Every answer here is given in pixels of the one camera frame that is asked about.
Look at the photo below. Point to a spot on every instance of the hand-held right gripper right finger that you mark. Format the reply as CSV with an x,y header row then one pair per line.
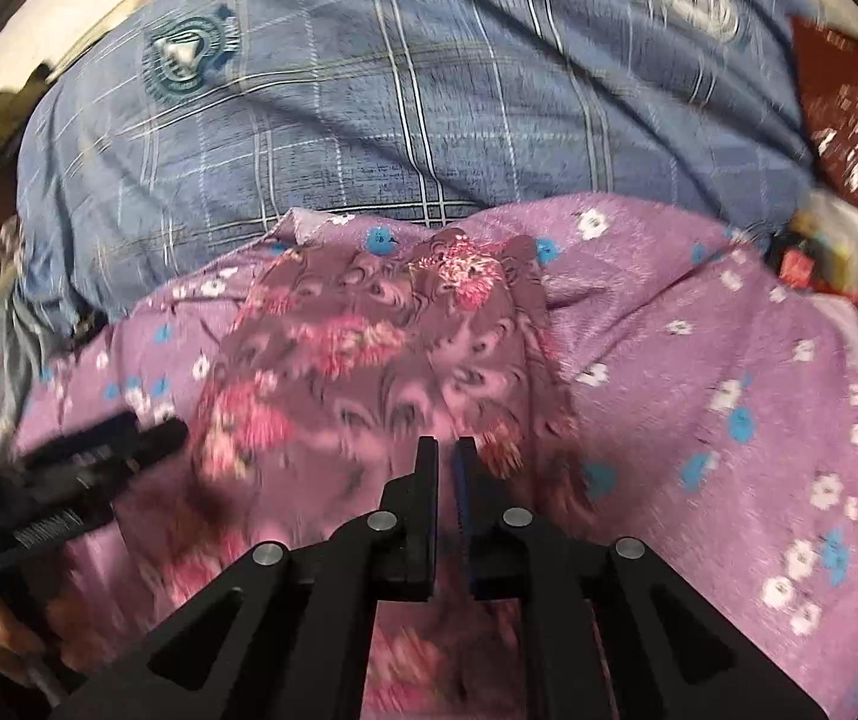
x,y
474,532

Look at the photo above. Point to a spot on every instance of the red plastic bag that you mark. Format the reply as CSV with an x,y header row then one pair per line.
x,y
856,112

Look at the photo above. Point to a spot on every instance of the purple floral blanket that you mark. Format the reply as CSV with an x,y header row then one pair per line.
x,y
699,360

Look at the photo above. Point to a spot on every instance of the olive green cloth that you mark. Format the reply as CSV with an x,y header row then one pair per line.
x,y
5,120

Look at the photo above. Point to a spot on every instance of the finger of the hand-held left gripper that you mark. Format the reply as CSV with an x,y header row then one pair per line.
x,y
84,435
144,442

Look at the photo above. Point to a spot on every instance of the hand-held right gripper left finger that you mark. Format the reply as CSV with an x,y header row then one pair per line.
x,y
418,525

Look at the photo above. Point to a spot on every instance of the small dark bottle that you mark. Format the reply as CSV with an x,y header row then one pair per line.
x,y
795,268

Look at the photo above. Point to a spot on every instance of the grey striped cloth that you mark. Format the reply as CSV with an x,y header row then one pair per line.
x,y
20,367

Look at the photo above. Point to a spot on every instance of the maroon floral shirt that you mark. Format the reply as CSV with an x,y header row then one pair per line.
x,y
369,360

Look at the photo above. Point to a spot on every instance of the small black object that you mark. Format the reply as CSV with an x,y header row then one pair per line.
x,y
91,326

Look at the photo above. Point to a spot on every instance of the small grey crumpled cloth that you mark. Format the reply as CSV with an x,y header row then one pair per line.
x,y
9,240

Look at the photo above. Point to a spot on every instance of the blue plaid quilt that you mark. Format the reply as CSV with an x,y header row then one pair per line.
x,y
414,105

